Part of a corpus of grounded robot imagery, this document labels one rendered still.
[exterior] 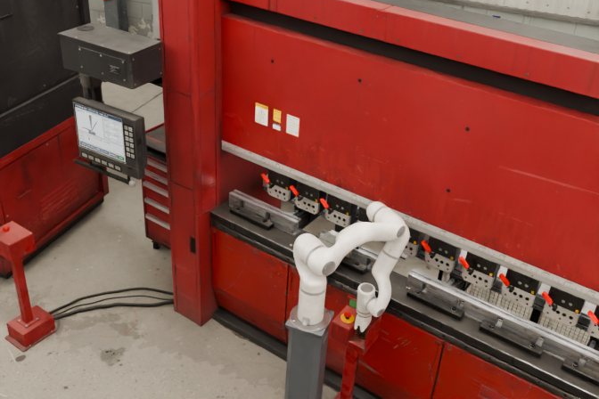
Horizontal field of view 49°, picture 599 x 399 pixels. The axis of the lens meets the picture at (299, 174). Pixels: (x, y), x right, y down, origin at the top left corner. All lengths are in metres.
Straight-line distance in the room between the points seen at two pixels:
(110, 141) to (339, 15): 1.42
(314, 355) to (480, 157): 1.18
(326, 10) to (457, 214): 1.13
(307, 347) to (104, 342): 1.75
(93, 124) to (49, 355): 1.55
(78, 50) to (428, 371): 2.47
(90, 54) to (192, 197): 1.00
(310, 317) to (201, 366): 1.39
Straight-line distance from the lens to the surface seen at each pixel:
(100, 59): 3.54
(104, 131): 3.68
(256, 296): 4.12
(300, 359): 3.19
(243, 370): 4.24
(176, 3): 3.50
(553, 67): 2.76
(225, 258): 4.13
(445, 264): 3.33
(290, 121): 3.48
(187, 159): 3.81
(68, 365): 4.40
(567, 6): 7.36
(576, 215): 2.98
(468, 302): 3.42
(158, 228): 4.97
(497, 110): 2.90
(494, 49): 2.81
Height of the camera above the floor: 3.10
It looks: 30 degrees down
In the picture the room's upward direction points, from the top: 4 degrees clockwise
